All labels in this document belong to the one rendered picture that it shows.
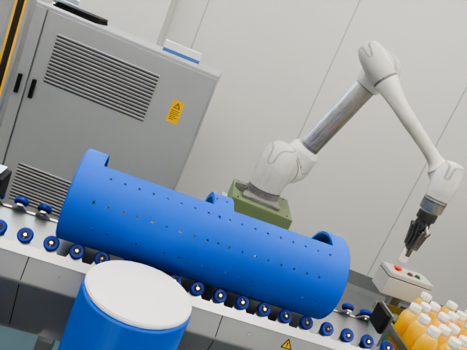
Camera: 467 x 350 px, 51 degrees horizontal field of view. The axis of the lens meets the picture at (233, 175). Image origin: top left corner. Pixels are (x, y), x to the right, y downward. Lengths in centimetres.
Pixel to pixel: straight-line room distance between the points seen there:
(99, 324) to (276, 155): 121
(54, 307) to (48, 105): 188
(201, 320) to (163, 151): 173
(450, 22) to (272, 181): 284
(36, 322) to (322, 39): 335
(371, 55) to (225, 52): 236
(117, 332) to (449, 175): 136
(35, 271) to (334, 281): 89
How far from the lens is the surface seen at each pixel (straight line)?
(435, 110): 465
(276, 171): 214
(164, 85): 308
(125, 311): 120
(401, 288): 214
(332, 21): 436
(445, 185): 203
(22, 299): 162
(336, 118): 228
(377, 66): 208
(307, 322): 166
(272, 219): 215
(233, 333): 161
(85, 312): 123
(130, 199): 142
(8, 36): 184
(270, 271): 150
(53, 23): 324
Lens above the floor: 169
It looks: 14 degrees down
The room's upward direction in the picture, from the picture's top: 23 degrees clockwise
